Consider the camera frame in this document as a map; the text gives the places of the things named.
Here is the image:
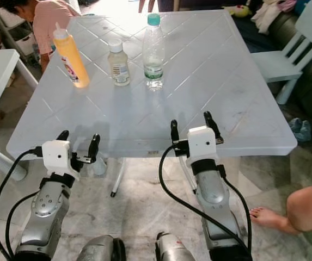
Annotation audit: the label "clear water bottle teal cap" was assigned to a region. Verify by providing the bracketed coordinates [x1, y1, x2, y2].
[143, 14, 166, 90]

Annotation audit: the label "large white plastic table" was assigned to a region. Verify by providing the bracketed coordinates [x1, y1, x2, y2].
[7, 10, 298, 197]

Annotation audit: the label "orange sauce squeeze bottle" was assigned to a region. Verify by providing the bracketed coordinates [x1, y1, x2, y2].
[52, 23, 90, 89]

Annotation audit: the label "white wooden chair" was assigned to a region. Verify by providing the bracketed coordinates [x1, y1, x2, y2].
[251, 0, 312, 105]

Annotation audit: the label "silver left robot leg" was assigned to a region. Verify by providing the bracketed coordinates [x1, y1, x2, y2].
[77, 235, 126, 261]

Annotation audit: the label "silver robot leg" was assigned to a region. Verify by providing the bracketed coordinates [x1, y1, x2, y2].
[155, 232, 197, 261]
[77, 235, 126, 261]

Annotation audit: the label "blue sandals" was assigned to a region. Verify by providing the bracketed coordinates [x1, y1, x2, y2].
[289, 118, 312, 143]

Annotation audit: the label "silver right robot leg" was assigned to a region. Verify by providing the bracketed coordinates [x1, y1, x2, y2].
[155, 232, 197, 261]

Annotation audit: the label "yellow green plush toy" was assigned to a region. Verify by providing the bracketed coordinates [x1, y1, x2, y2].
[224, 4, 252, 18]

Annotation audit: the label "child in pink shirt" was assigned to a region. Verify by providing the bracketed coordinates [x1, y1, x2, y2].
[0, 0, 81, 71]

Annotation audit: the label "shelving rack with bins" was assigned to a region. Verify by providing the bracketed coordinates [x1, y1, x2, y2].
[0, 0, 39, 55]

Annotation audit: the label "white and pink cloth pile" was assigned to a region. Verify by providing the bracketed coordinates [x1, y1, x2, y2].
[254, 0, 295, 34]

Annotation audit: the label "bare leg of seated person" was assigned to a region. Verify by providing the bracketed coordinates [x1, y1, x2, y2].
[250, 184, 312, 235]

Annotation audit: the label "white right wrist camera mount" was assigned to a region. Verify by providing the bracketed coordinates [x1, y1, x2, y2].
[186, 126, 218, 164]

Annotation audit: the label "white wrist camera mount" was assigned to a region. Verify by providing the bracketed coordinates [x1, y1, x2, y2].
[41, 140, 72, 177]
[186, 126, 218, 164]

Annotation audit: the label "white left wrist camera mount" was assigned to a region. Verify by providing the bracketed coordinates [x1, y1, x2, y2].
[41, 140, 72, 177]

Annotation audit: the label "long black right arm cable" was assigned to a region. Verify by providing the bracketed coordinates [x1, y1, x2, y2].
[158, 142, 252, 253]

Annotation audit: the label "short black right arm cable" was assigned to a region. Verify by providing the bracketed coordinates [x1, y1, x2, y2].
[222, 177, 253, 252]

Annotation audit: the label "short black arm cable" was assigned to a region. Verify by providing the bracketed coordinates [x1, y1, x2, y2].
[222, 177, 253, 252]
[5, 190, 39, 261]

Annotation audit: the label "short black left arm cable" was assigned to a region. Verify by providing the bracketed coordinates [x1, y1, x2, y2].
[5, 190, 39, 261]

